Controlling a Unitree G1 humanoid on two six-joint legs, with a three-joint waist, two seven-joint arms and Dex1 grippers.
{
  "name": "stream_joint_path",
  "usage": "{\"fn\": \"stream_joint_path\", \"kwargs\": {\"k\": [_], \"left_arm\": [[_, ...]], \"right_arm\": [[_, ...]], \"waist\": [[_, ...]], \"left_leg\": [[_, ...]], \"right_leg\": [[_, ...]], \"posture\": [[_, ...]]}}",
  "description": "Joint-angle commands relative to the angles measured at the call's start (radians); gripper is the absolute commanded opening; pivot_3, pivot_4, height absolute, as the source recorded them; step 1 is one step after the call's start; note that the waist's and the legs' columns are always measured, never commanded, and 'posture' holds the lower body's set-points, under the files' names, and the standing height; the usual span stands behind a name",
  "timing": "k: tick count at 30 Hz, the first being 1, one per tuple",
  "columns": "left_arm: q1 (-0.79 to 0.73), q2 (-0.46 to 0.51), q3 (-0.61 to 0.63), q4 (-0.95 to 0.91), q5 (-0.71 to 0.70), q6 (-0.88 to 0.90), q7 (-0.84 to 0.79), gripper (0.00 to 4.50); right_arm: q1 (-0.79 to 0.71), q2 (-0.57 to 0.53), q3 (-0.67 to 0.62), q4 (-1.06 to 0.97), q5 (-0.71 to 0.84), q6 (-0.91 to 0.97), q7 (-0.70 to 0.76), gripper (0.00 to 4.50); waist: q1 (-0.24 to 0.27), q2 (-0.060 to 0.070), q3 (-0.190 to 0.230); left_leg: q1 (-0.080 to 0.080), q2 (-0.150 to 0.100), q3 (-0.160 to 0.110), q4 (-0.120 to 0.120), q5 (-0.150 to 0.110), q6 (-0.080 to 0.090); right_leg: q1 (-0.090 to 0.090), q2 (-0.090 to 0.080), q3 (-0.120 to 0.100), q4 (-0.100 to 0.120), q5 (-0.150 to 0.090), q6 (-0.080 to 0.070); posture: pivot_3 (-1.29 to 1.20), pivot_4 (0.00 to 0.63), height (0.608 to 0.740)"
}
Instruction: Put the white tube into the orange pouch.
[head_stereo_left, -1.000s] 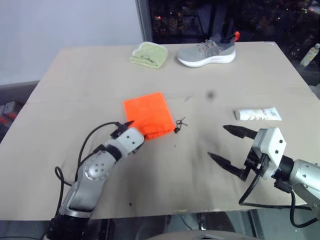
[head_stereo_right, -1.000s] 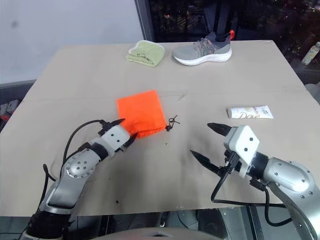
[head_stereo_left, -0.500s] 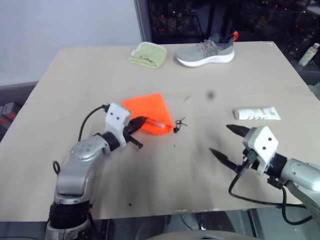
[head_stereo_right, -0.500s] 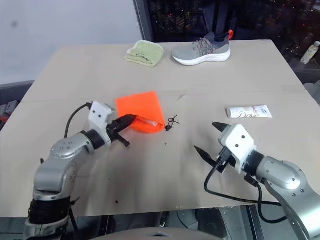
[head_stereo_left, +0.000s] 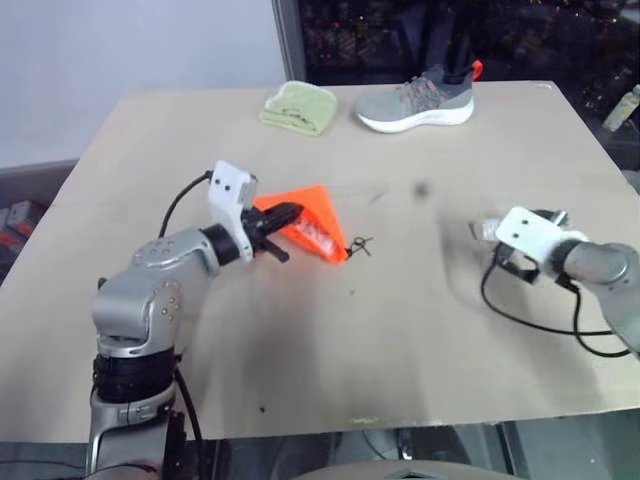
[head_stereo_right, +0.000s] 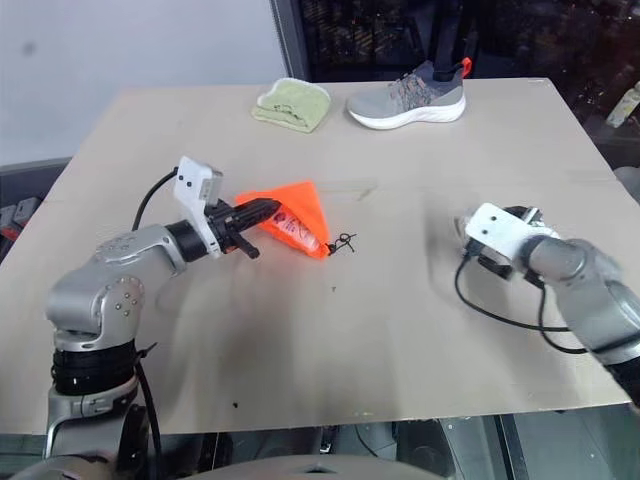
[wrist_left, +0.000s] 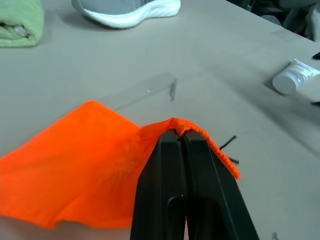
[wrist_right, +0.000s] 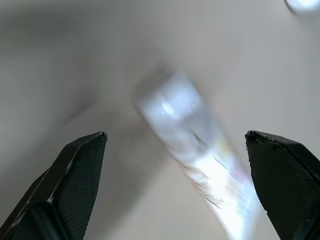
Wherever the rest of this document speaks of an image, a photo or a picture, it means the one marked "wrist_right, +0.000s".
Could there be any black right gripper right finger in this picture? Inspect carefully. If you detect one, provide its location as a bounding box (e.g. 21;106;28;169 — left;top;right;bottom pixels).
244;130;320;240

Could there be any clear plastic bottle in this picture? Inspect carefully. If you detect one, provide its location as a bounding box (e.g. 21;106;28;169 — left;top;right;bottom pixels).
133;66;280;240

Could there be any white round object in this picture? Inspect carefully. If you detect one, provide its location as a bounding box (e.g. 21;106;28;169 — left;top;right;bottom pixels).
283;0;320;16

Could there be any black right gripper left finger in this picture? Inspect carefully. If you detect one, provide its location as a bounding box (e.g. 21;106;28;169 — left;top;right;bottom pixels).
0;131;109;240

